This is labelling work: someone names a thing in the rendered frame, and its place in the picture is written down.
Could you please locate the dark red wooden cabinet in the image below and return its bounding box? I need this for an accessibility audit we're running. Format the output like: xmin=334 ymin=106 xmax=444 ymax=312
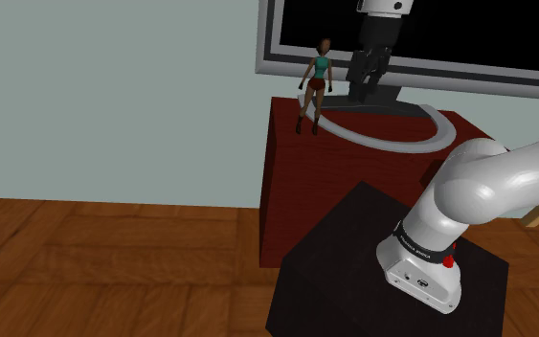
xmin=258 ymin=95 xmax=509 ymax=270

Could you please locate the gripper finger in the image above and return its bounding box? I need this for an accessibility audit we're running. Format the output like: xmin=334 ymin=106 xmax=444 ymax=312
xmin=365 ymin=45 xmax=393 ymax=103
xmin=345 ymin=48 xmax=371 ymax=102

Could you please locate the woman figure in teal top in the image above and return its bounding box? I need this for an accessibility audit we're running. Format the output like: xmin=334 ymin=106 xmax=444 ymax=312
xmin=295 ymin=37 xmax=334 ymax=137

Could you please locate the grey flat screen television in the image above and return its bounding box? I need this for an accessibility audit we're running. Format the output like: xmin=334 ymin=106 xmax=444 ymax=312
xmin=255 ymin=0 xmax=539 ymax=155

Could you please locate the black robot stand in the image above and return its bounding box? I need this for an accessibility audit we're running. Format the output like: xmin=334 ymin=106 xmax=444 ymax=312
xmin=264 ymin=180 xmax=511 ymax=337

